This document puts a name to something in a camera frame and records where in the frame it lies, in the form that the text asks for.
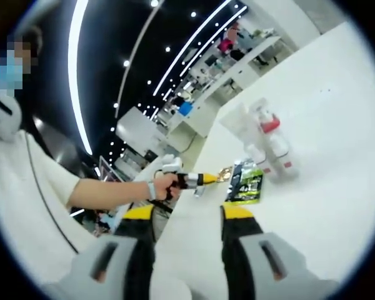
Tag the red collar skincare bottle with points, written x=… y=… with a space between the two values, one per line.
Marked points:
x=270 y=126

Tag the person's head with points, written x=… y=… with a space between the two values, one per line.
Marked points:
x=38 y=35

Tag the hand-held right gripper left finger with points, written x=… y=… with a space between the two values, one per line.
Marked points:
x=118 y=268

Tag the clear cap skincare bottle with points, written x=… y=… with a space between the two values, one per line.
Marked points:
x=253 y=151

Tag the long white office desk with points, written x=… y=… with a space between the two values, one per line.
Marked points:
x=234 y=72

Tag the pale wrist band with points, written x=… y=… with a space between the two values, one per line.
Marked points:
x=151 y=191

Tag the white chest device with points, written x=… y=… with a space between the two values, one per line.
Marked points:
x=3 y=125

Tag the white skincare tube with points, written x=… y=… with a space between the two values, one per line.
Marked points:
x=234 y=125

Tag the long ceiling light strip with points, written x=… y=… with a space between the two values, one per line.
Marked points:
x=76 y=93

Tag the blue storage box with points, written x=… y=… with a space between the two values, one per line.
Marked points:
x=185 y=109

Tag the person's left hand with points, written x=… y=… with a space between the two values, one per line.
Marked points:
x=161 y=187

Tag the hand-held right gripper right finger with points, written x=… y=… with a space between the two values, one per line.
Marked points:
x=262 y=268

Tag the small gold skincare sachet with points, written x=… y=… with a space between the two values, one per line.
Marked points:
x=226 y=175

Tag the green silver skincare sachet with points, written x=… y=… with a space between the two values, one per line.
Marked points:
x=247 y=187

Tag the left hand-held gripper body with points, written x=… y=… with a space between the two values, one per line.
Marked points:
x=172 y=164

